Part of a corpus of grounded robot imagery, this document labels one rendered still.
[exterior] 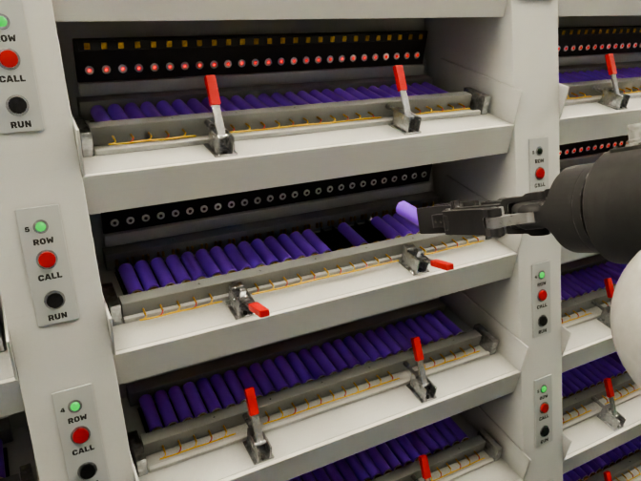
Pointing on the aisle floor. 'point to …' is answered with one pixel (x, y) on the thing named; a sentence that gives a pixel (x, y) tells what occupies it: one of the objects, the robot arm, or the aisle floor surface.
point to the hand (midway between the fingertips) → (448, 218)
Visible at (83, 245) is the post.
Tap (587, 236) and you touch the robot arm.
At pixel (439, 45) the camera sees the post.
